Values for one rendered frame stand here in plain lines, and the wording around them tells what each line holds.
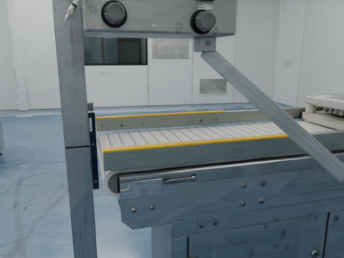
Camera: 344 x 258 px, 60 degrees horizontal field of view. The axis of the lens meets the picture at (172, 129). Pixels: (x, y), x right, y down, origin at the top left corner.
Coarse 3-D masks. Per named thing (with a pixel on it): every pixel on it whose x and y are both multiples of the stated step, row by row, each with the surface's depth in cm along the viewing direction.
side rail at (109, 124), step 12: (288, 108) 86; (300, 108) 87; (96, 120) 71; (108, 120) 72; (120, 120) 73; (132, 120) 74; (144, 120) 75; (156, 120) 76; (168, 120) 77; (180, 120) 77; (192, 120) 78; (204, 120) 79; (216, 120) 80; (228, 120) 81; (240, 120) 82; (252, 120) 84; (264, 120) 85
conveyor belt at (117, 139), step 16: (176, 128) 77; (192, 128) 77; (208, 128) 77; (224, 128) 77; (240, 128) 77; (256, 128) 77; (272, 128) 77; (320, 128) 77; (112, 144) 63; (128, 144) 63; (144, 144) 63; (224, 160) 54; (240, 160) 55; (112, 192) 50
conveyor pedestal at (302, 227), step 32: (192, 224) 59; (224, 224) 61; (256, 224) 63; (288, 224) 67; (320, 224) 70; (160, 256) 70; (192, 256) 62; (224, 256) 64; (256, 256) 66; (288, 256) 69; (320, 256) 72
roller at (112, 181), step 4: (112, 176) 49; (116, 176) 49; (112, 180) 49; (116, 180) 49; (108, 184) 49; (112, 184) 49; (116, 184) 49; (112, 188) 49; (116, 188) 49; (116, 192) 49
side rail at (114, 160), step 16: (208, 144) 51; (224, 144) 52; (240, 144) 53; (256, 144) 54; (272, 144) 54; (288, 144) 55; (336, 144) 59; (112, 160) 47; (128, 160) 47; (144, 160) 48; (160, 160) 49; (176, 160) 50; (192, 160) 51; (208, 160) 51
